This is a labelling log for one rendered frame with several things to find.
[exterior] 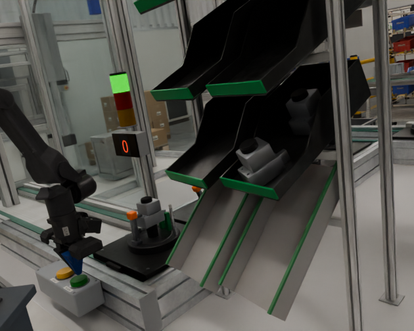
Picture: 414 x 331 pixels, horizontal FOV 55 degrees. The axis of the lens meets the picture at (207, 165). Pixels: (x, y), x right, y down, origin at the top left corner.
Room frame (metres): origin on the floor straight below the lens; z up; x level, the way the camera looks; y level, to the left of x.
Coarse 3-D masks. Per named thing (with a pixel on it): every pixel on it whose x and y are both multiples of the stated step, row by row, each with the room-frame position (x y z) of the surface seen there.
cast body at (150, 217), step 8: (144, 200) 0.95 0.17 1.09; (152, 200) 0.97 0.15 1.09; (144, 208) 0.95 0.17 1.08; (152, 208) 0.95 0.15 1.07; (160, 208) 0.97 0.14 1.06; (144, 216) 0.94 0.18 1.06; (152, 216) 0.95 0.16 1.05; (160, 216) 0.97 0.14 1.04; (144, 224) 0.94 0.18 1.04; (152, 224) 0.95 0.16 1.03
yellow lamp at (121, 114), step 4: (132, 108) 1.18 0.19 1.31; (120, 112) 1.16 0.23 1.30; (124, 112) 1.16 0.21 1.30; (128, 112) 1.17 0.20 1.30; (132, 112) 1.17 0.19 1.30; (120, 116) 1.17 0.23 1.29; (124, 116) 1.16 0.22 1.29; (128, 116) 1.16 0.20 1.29; (132, 116) 1.17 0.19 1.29; (120, 120) 1.17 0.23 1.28; (124, 120) 1.16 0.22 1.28; (128, 120) 1.16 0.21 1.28; (132, 120) 1.17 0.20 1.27; (120, 124) 1.17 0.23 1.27; (124, 124) 1.16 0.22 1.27; (128, 124) 1.16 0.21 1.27; (132, 124) 1.17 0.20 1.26
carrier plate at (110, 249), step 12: (180, 228) 1.04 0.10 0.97; (120, 240) 1.01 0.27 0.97; (96, 252) 0.96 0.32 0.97; (108, 252) 0.95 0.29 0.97; (120, 252) 0.94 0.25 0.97; (168, 252) 0.90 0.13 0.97; (120, 264) 0.87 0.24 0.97; (132, 264) 0.86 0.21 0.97; (144, 264) 0.85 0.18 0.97; (156, 264) 0.84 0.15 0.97; (144, 276) 0.81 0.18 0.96
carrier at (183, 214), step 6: (198, 198) 1.17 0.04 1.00; (192, 204) 1.22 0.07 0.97; (180, 210) 1.18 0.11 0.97; (186, 210) 1.17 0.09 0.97; (192, 210) 1.16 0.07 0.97; (174, 216) 1.13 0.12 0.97; (180, 216) 1.13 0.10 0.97; (186, 216) 1.12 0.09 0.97; (180, 222) 1.10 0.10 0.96; (186, 222) 1.08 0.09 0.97
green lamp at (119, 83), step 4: (112, 76) 1.17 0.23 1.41; (116, 76) 1.16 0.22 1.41; (120, 76) 1.16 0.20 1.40; (124, 76) 1.17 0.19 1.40; (112, 80) 1.17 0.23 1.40; (116, 80) 1.16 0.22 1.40; (120, 80) 1.16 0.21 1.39; (124, 80) 1.17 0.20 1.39; (112, 84) 1.17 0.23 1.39; (116, 84) 1.16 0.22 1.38; (120, 84) 1.16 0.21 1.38; (124, 84) 1.17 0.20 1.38; (128, 84) 1.18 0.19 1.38; (112, 88) 1.17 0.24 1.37; (116, 88) 1.16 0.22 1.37; (120, 88) 1.16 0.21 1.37; (124, 88) 1.17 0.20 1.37; (128, 88) 1.18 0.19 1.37; (116, 92) 1.16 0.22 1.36; (120, 92) 1.16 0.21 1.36
